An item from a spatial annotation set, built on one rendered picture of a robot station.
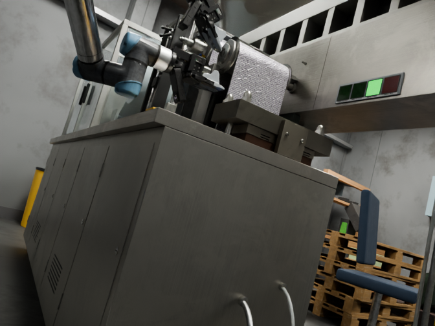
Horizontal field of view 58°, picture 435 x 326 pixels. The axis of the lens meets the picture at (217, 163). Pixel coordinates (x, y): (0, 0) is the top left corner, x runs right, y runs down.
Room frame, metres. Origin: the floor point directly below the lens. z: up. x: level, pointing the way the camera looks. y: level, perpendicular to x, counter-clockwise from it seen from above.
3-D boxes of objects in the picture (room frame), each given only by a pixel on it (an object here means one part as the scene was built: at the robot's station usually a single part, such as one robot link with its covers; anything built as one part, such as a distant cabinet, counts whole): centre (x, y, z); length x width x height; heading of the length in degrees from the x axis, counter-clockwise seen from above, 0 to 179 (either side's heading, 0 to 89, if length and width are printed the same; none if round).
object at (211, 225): (2.24, 0.47, 0.43); 2.52 x 0.64 x 0.86; 28
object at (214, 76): (1.28, 0.08, 1.12); 0.09 x 0.03 x 0.06; 109
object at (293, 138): (1.23, -0.21, 0.97); 0.10 x 0.03 x 0.11; 118
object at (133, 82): (1.19, 0.35, 1.01); 0.11 x 0.08 x 0.11; 83
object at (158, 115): (2.23, 0.48, 0.88); 2.52 x 0.66 x 0.04; 28
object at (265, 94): (1.39, -0.07, 1.11); 0.23 x 0.01 x 0.18; 118
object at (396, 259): (4.11, -1.74, 0.41); 1.14 x 0.79 x 0.81; 125
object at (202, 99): (1.40, 0.12, 1.05); 0.06 x 0.05 x 0.31; 118
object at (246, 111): (1.30, -0.15, 1.00); 0.40 x 0.16 x 0.06; 118
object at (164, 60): (1.22, 0.26, 1.11); 0.08 x 0.05 x 0.08; 28
